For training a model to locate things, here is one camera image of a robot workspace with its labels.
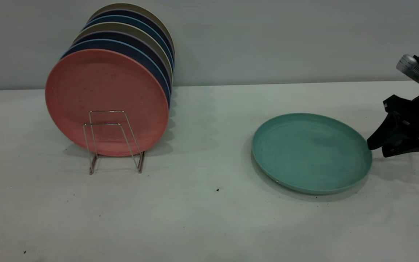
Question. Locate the beige plate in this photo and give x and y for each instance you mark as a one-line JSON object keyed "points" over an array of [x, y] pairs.
{"points": [[122, 27], [129, 6]]}

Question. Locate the pink round plate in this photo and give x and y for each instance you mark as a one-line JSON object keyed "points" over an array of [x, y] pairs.
{"points": [[104, 87]]}

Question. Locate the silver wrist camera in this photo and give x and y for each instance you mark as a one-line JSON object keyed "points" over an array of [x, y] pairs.
{"points": [[411, 69]]}

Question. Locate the green round plate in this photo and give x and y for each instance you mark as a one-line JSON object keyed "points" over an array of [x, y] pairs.
{"points": [[311, 153]]}

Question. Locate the navy blue plate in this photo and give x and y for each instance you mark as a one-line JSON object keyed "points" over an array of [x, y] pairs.
{"points": [[122, 46]]}

